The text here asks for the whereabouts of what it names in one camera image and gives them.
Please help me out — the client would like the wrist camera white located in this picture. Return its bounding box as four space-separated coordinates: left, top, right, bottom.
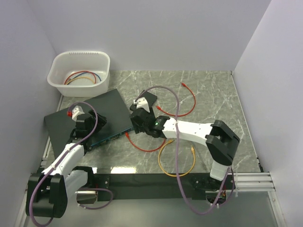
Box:
133 97 150 113
67 105 84 121

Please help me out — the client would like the white plastic tub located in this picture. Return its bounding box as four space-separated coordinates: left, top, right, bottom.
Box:
47 51 110 97

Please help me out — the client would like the yellow cable in tub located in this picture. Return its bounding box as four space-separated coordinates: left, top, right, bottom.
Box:
63 77 95 85

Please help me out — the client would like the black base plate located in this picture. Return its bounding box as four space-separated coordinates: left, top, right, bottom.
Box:
88 173 221 201

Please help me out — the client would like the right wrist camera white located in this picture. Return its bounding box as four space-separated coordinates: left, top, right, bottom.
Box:
133 97 150 113

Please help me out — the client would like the blue cable in tub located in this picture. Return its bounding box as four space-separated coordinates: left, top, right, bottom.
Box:
68 71 98 83

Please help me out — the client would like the small black switch box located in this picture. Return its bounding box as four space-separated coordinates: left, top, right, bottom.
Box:
129 92 157 111

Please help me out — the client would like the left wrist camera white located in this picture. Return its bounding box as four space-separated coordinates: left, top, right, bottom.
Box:
67 105 84 121

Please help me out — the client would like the red cable in tub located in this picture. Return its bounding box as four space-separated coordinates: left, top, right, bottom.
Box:
65 70 98 83

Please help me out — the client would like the large black network switch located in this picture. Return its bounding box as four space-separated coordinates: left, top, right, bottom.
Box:
45 89 133 157

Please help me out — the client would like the aluminium rail right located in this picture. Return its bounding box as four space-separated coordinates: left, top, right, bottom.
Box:
234 172 276 192

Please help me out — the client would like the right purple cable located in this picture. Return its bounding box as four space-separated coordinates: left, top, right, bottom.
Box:
136 86 235 215

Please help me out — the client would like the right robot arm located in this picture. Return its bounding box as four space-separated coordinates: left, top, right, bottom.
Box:
130 108 240 189

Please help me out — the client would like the yellow patch cable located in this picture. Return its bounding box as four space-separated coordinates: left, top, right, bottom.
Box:
158 139 196 177

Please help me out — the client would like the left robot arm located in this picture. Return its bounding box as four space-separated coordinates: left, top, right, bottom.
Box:
26 106 107 218

